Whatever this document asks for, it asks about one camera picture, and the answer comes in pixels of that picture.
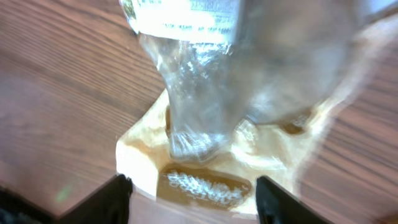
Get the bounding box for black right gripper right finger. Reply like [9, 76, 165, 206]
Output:
[256, 176, 331, 224]

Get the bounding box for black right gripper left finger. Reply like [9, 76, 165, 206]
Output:
[57, 174, 133, 224]

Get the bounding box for brown Pantree mushroom bag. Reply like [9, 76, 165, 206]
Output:
[116, 0, 397, 216]

